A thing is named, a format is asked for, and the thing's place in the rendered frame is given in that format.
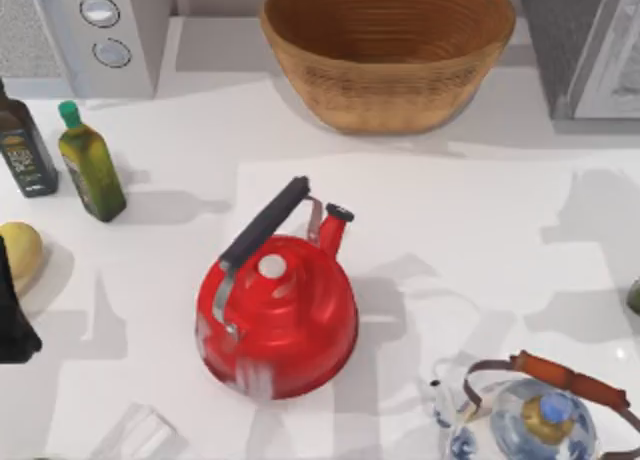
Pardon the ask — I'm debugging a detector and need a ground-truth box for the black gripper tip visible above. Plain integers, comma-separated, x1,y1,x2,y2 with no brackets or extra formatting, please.
0,234,43,365

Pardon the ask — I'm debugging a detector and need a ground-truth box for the dark glass bottle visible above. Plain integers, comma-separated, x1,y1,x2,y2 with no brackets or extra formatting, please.
0,77,60,199

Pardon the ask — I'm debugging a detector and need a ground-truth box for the green oil bottle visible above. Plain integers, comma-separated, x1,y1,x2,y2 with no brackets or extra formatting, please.
56,100,128,223

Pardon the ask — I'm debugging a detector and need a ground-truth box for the red kettle with black handle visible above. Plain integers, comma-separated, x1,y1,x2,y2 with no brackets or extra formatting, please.
195,175,360,401

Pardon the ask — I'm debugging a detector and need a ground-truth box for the pale microwave oven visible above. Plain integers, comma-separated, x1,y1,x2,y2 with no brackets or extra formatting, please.
0,0,174,100

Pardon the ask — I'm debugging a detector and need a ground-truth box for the round microwave knob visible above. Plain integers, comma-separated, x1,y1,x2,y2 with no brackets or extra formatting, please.
91,37,133,69
79,0,122,29

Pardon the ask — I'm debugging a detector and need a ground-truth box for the brown woven basket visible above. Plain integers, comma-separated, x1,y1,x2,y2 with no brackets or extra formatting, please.
258,0,517,134

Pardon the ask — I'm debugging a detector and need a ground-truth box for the grey cabinet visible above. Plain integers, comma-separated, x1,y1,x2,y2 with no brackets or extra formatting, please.
517,0,640,122

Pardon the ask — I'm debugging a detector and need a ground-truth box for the clear glass cup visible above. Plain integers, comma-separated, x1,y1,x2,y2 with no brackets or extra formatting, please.
97,402,179,460

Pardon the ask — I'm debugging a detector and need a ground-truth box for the yellow round fruit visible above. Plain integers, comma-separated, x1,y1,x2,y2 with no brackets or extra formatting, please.
0,221,45,297

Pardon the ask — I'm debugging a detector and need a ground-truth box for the blue and white teapot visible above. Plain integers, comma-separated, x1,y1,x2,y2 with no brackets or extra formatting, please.
429,349,629,460

